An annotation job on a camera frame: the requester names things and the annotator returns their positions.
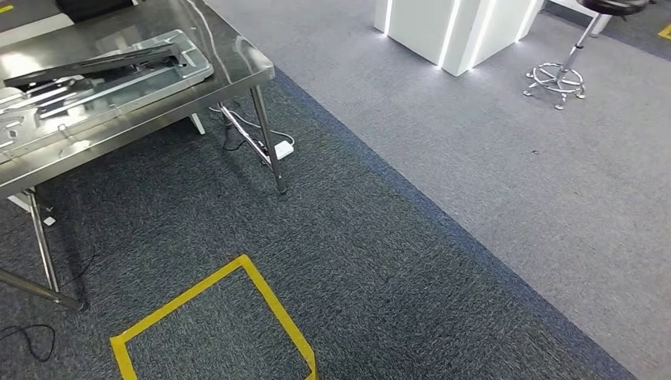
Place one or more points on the black plastic panel part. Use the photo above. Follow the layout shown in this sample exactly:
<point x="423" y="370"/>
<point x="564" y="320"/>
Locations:
<point x="94" y="65"/>

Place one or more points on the stainless steel workbench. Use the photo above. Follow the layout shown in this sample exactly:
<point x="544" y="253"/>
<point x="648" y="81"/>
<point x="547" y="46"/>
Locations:
<point x="236" y="57"/>

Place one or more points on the white power strip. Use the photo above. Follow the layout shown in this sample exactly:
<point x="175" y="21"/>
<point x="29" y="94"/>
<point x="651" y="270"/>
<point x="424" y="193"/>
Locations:
<point x="283" y="150"/>

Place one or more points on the yellow floor tape outline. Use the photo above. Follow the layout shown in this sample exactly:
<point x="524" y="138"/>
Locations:
<point x="272" y="304"/>

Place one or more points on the white lit display cabinet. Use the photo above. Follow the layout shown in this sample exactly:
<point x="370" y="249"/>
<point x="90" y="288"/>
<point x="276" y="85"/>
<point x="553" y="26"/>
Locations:
<point x="419" y="26"/>

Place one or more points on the grey metal fixture plate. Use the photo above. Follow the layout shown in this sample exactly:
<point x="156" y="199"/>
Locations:
<point x="115" y="92"/>

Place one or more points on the black round stool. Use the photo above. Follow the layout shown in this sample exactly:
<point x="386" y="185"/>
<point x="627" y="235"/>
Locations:
<point x="558" y="76"/>

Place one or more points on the small white scrap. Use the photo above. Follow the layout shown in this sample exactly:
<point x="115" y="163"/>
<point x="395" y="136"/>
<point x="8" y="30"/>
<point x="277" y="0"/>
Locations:
<point x="49" y="221"/>

